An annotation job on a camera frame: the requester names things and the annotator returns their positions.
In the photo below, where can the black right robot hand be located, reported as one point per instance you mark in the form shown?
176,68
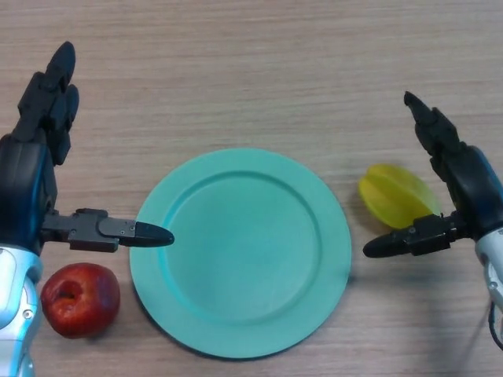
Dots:
471,184

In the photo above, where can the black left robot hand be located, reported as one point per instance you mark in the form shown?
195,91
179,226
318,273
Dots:
23,184

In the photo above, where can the yellow starfruit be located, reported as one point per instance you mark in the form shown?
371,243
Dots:
389,192

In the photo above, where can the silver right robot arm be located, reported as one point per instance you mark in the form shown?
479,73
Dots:
491,259

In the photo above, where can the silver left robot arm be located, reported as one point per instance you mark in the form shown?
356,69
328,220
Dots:
12,286

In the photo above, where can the green round plate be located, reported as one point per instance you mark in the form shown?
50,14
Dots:
239,259

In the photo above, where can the red apple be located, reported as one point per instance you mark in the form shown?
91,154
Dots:
82,302

